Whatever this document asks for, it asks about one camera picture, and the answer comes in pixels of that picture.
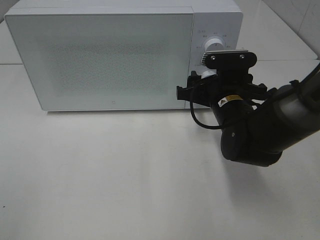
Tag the white microwave oven body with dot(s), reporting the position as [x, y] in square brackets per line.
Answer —
[221, 18]

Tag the white adjacent table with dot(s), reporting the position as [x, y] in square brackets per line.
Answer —
[268, 36]

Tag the white microwave knob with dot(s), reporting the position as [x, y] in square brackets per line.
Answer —
[214, 44]
[208, 73]

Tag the white microwave door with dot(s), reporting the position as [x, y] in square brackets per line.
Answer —
[104, 62]

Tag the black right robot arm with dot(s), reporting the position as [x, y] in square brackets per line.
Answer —
[257, 123]

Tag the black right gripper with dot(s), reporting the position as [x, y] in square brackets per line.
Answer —
[226, 82]

